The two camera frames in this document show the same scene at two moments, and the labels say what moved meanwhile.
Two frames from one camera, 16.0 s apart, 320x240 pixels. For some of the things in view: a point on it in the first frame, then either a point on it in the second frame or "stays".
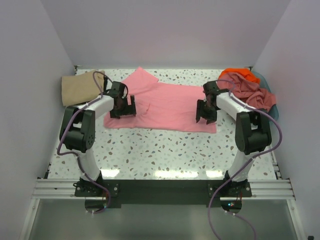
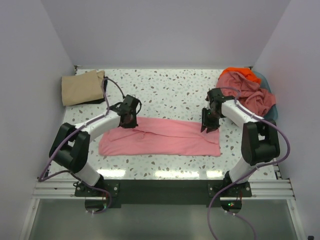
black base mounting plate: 160,192 stays
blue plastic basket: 264,84 stays
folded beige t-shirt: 82,88 stays
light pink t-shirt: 161,105 → 161,136
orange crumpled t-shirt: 244,72 stays
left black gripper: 128,110 → 133,124
